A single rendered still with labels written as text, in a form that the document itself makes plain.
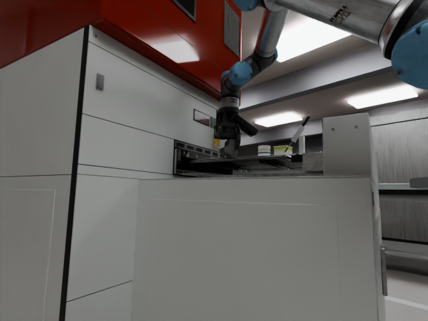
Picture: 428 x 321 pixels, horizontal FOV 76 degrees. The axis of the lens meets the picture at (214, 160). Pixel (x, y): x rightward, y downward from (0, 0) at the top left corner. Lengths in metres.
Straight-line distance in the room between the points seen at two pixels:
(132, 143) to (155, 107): 0.16
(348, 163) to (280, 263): 0.26
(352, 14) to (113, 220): 0.73
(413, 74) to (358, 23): 0.13
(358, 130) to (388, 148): 4.85
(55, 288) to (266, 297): 0.51
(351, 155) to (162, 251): 0.54
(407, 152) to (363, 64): 1.64
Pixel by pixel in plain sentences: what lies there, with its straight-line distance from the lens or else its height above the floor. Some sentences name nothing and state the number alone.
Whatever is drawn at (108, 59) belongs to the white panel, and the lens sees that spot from 0.88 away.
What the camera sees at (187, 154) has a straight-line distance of 1.05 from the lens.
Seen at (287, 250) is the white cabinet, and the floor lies 0.66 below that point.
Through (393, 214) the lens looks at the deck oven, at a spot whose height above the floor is 0.51.
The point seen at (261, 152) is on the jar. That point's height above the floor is 1.02.
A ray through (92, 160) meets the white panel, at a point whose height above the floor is 0.86.
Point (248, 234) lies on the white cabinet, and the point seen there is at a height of 0.69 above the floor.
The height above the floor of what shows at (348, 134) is 0.92.
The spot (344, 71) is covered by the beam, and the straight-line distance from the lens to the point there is 4.94.
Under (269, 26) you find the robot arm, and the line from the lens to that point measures 0.97.
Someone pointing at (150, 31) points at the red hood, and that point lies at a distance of 0.96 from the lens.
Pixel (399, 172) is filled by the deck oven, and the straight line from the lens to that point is 5.44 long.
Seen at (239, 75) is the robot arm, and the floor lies 1.19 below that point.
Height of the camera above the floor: 0.78
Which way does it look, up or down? 7 degrees up
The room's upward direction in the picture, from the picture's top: 1 degrees clockwise
